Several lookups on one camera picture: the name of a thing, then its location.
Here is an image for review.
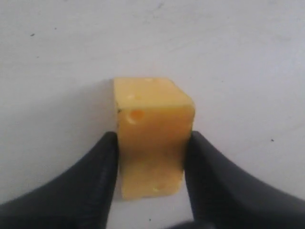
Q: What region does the yellow cheese wedge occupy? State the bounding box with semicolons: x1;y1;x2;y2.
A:
113;77;195;200

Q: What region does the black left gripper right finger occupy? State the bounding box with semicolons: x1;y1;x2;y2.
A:
184;131;305;229

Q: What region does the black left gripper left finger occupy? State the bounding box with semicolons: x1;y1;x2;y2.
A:
0;132;118;229

